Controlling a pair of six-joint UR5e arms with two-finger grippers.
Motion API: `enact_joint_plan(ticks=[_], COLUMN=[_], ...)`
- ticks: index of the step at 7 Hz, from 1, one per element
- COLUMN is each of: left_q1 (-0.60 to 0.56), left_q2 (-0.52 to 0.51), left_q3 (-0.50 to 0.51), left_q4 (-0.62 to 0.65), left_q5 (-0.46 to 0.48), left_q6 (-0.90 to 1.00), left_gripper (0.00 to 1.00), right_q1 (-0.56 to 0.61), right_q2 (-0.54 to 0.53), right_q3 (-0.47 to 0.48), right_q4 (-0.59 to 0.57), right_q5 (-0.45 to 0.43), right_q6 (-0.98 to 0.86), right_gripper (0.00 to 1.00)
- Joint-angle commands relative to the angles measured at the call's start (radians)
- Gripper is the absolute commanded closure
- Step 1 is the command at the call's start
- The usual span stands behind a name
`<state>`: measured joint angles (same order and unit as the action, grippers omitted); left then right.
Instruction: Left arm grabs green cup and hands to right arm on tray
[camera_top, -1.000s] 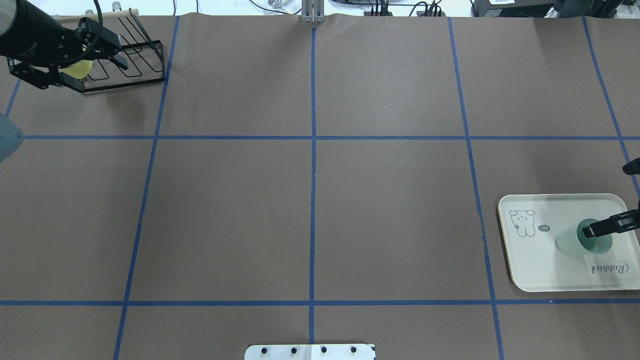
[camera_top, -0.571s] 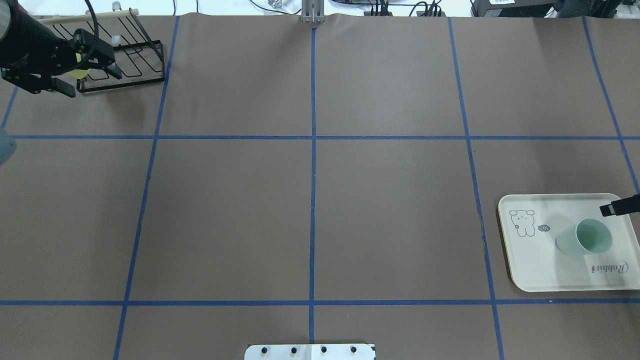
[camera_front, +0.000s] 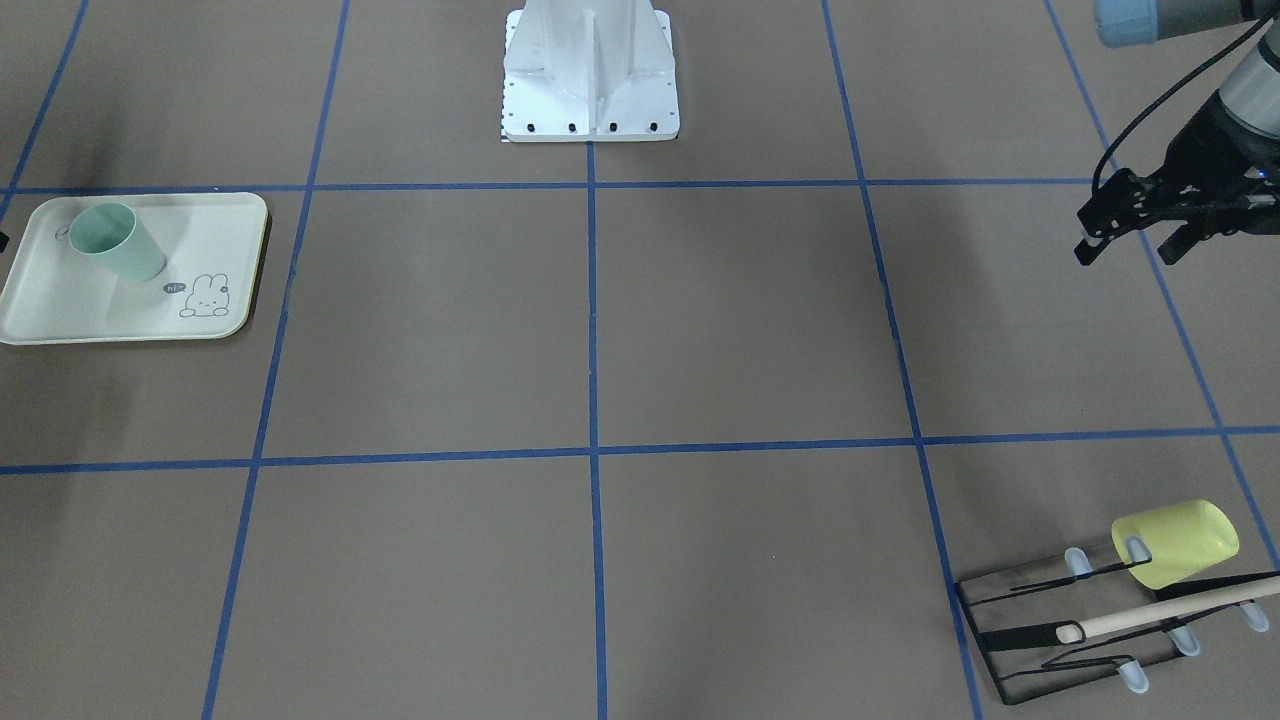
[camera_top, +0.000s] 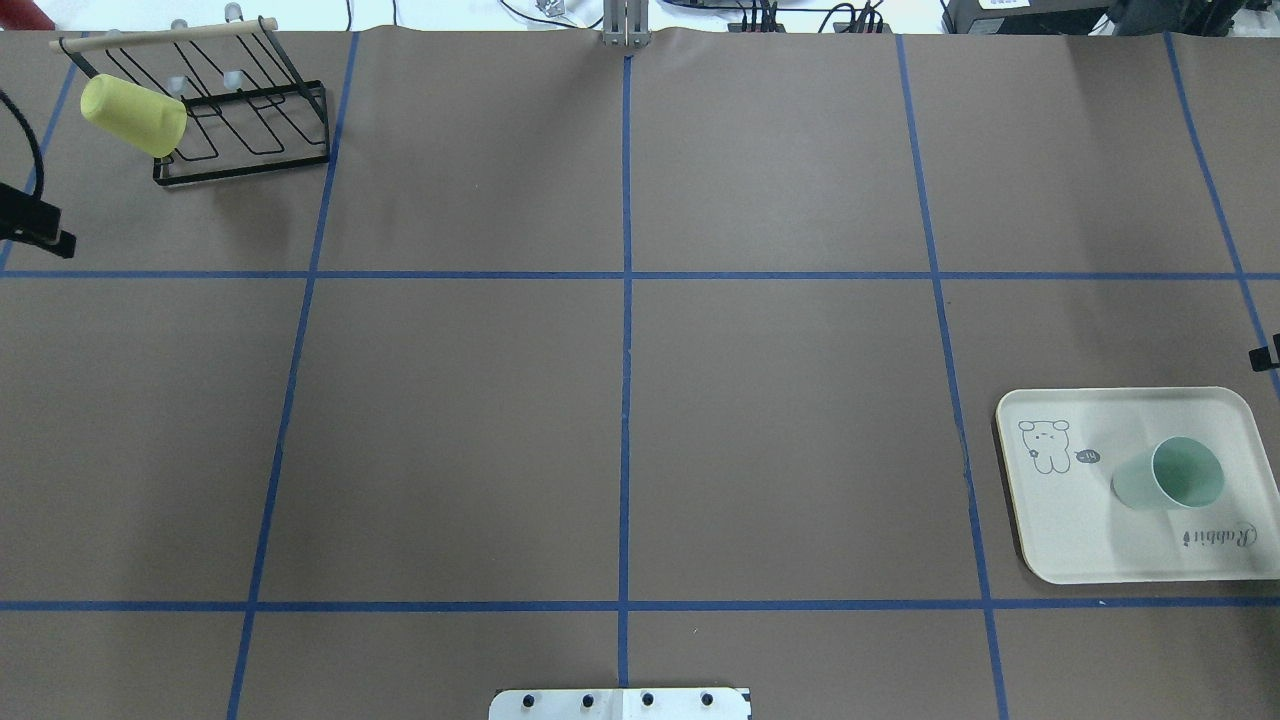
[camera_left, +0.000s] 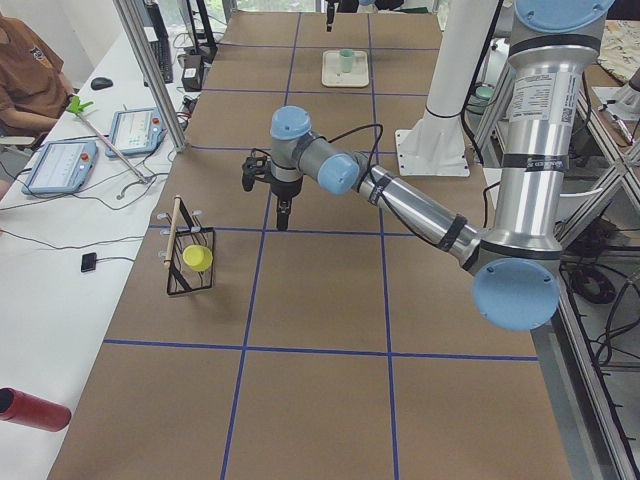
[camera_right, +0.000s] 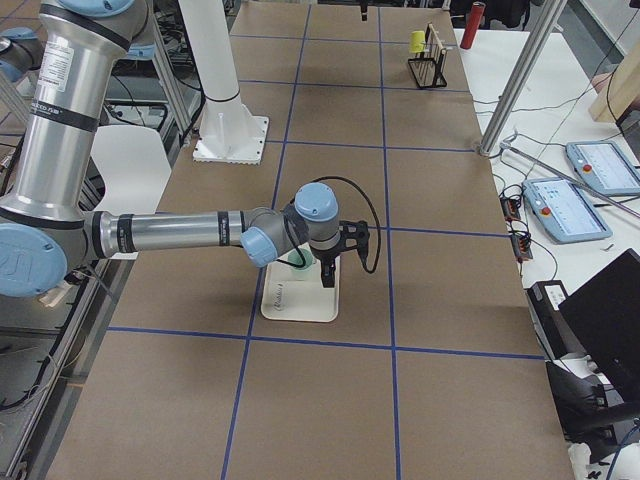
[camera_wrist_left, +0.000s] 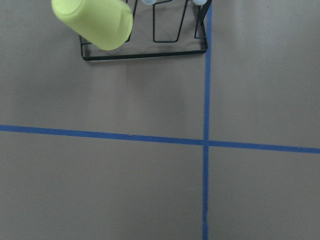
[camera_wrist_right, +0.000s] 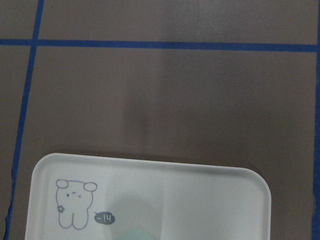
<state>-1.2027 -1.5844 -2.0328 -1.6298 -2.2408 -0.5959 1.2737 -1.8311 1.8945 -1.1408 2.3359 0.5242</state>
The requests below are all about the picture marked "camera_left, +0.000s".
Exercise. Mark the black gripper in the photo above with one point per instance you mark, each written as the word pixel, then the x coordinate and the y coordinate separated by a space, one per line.
pixel 285 188
pixel 330 11

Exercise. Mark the light green plastic cup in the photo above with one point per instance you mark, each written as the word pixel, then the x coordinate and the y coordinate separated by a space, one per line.
pixel 346 60

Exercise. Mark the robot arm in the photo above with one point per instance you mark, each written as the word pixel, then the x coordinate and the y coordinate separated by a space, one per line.
pixel 515 261

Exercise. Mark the cream rabbit tray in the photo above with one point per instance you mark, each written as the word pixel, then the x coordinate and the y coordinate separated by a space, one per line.
pixel 332 78

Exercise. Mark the yellow plastic cup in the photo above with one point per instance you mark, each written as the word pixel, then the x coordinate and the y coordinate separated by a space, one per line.
pixel 197 257

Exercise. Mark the black power adapter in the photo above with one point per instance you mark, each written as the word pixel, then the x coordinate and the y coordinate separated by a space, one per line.
pixel 193 73

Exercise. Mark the far blue teach pendant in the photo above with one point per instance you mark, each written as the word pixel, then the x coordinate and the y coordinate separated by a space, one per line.
pixel 138 131

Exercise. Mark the blue teach pendant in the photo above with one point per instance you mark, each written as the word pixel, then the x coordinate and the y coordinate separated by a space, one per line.
pixel 138 131
pixel 61 168

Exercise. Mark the small black puck device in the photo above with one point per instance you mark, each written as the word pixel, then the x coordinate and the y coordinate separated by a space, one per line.
pixel 88 262

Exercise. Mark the black computer mouse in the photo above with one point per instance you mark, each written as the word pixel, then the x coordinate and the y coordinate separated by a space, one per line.
pixel 100 83

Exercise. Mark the near blue teach pendant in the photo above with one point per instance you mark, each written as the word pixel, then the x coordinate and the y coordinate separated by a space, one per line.
pixel 61 168

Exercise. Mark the green tipped grabber stick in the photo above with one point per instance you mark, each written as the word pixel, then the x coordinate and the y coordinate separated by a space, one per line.
pixel 77 107

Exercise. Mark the person in brown shirt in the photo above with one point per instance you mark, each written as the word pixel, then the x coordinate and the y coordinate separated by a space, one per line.
pixel 34 90

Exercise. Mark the white plastic chair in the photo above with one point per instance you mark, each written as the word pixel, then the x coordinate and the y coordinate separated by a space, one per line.
pixel 569 203

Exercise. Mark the red cylinder bottle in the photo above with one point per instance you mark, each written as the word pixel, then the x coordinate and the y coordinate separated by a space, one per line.
pixel 32 411

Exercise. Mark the black wire cup rack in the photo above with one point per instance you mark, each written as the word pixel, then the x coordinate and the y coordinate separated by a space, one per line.
pixel 185 228

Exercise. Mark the aluminium frame post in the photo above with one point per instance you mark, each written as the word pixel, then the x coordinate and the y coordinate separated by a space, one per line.
pixel 133 27

